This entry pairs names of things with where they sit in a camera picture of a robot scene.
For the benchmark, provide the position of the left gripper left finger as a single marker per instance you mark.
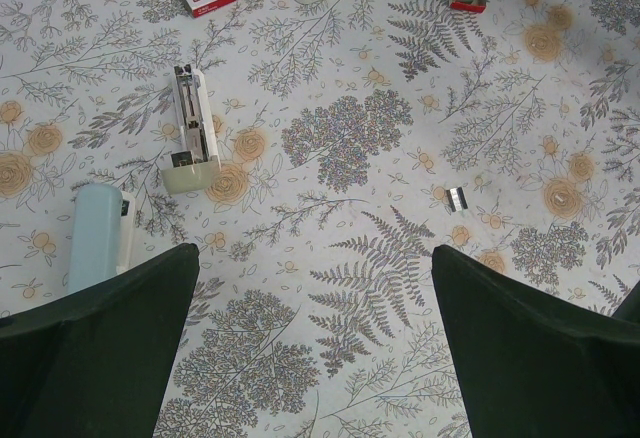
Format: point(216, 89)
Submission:
point(96, 363)

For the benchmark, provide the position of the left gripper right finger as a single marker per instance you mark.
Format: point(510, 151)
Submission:
point(532, 365)

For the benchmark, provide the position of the light blue stapler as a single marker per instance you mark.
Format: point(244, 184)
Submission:
point(102, 235)

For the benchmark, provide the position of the small removed staple piece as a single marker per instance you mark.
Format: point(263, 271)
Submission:
point(456, 199)

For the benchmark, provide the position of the olive green stapler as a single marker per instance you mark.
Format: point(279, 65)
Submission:
point(194, 167)

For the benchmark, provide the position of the floral table mat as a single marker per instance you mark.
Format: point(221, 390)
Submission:
point(340, 125)

